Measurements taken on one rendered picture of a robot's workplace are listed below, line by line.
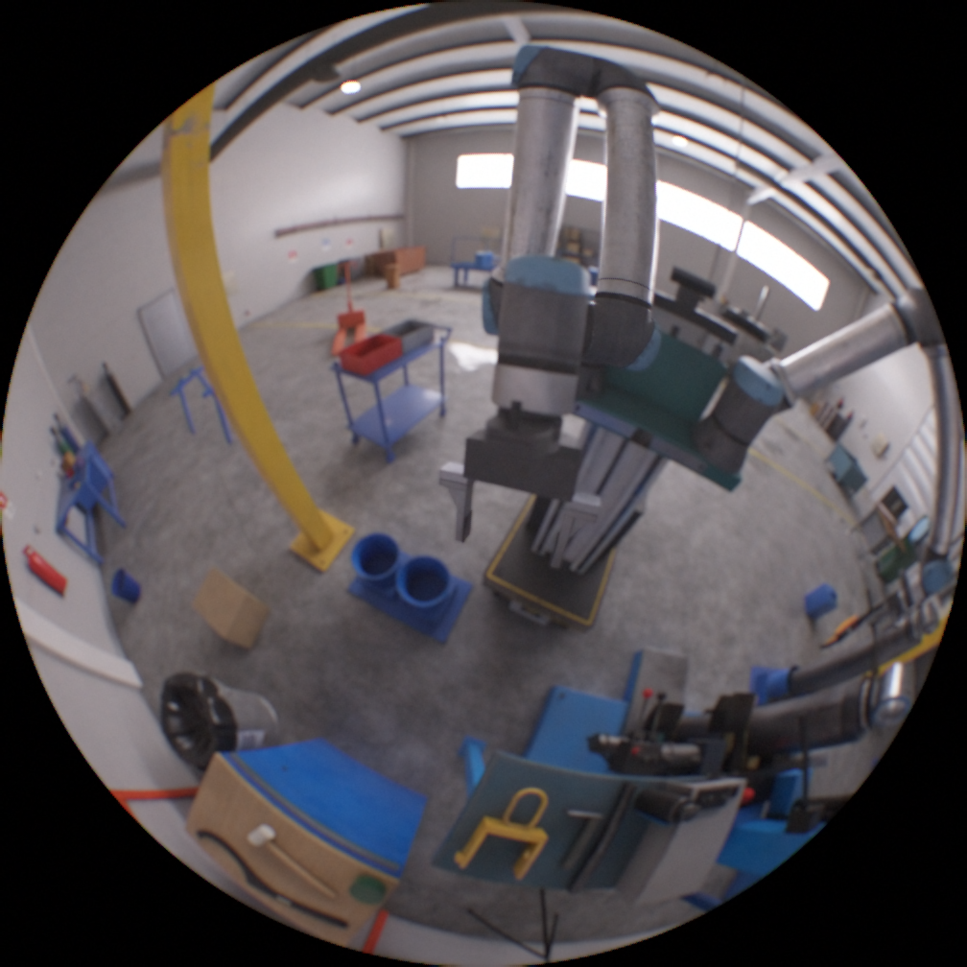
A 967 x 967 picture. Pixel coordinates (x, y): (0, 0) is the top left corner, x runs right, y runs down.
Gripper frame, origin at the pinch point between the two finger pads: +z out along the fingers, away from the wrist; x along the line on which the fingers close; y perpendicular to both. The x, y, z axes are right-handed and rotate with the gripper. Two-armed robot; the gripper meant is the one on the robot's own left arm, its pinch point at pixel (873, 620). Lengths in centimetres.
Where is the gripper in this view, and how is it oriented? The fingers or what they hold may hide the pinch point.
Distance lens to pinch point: 128.9
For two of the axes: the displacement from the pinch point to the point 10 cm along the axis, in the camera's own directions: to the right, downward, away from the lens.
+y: -4.3, 6.7, -6.0
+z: -0.7, 6.4, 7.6
